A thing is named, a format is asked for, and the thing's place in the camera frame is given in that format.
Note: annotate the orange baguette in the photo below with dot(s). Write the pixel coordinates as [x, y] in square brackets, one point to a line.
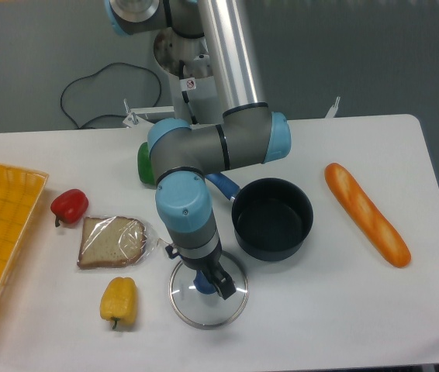
[364, 213]

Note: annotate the glass lid with blue knob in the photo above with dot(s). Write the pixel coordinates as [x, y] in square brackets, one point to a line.
[195, 301]

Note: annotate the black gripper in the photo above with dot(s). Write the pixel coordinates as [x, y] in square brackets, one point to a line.
[213, 277]

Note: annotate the green bell pepper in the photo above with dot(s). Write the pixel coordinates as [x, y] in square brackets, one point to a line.
[144, 166]

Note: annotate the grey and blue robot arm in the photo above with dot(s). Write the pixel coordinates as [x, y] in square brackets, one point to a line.
[182, 156]

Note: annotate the red bell pepper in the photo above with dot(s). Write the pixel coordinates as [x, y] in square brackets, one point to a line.
[69, 207]

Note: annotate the dark saucepan with blue handle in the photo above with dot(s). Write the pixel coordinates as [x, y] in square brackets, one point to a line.
[271, 217]

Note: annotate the plastic-wrapped toast slice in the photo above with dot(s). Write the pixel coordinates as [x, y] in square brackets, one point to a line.
[116, 242]

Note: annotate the yellow bell pepper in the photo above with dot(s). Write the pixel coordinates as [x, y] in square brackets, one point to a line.
[119, 302]

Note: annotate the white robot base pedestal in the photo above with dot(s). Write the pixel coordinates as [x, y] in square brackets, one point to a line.
[187, 66]

